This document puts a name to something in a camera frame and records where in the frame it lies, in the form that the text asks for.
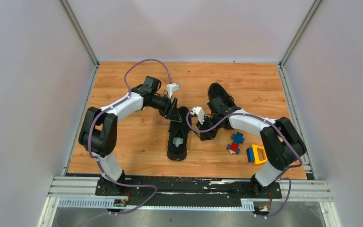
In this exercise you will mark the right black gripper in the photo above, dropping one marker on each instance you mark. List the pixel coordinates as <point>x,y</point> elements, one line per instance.
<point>208,135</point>

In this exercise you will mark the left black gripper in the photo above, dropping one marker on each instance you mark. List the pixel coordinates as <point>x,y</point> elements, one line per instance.
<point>170,112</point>

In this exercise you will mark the black shoe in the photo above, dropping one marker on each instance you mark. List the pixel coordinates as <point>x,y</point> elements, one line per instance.
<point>220,95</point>
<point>178,136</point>

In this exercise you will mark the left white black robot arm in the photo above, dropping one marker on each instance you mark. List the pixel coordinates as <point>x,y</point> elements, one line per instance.
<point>98,134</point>

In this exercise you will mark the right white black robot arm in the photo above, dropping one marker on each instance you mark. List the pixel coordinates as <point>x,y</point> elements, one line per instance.
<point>282,143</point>

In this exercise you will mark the blue red toy block car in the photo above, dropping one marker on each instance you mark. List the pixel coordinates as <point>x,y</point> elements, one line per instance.
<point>237,140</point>

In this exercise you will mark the yellow blue toy block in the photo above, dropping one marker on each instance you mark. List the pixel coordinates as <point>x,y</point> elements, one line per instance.
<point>256,154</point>

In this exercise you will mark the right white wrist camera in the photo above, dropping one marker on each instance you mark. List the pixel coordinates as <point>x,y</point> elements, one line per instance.
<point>199,113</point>

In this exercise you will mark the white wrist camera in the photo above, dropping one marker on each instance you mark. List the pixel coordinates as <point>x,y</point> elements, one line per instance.
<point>199,113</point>
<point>171,88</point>

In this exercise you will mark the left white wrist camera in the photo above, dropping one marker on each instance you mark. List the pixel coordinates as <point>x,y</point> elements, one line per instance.
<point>171,88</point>

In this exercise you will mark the aluminium frame rail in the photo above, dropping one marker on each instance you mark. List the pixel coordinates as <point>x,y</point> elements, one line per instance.
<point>301,190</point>

